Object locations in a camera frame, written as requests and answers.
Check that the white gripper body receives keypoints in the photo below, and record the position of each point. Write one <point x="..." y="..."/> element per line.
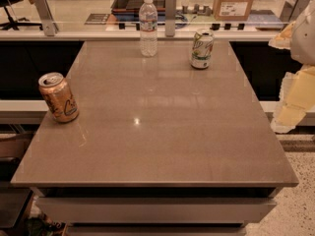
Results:
<point x="304" y="39"/>

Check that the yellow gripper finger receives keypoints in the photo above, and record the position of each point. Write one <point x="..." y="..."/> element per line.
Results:
<point x="297" y="96"/>
<point x="283" y="39"/>

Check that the white green 7up can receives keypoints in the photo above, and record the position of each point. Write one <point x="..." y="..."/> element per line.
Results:
<point x="202" y="49"/>

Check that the orange soda can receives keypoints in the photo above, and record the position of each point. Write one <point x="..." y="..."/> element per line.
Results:
<point x="57" y="94"/>

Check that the brown cardboard box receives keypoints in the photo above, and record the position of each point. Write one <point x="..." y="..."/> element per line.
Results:
<point x="232" y="10"/>

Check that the clear plastic water bottle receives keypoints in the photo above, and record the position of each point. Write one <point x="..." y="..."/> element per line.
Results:
<point x="148" y="19"/>

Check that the grey cabinet drawer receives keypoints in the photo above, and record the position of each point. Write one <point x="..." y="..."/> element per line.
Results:
<point x="156" y="210"/>

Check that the grey metal bracket right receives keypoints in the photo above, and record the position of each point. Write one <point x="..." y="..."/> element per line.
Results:
<point x="292" y="9"/>

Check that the grey metal bracket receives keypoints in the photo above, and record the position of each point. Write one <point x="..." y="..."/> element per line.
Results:
<point x="170" y="12"/>
<point x="292" y="9"/>
<point x="48" y="23"/>

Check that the grey metal bracket middle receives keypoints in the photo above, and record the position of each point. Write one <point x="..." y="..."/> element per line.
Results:
<point x="170" y="12"/>

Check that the grey metal bracket left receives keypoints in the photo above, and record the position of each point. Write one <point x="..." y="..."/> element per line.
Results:
<point x="48" y="23"/>

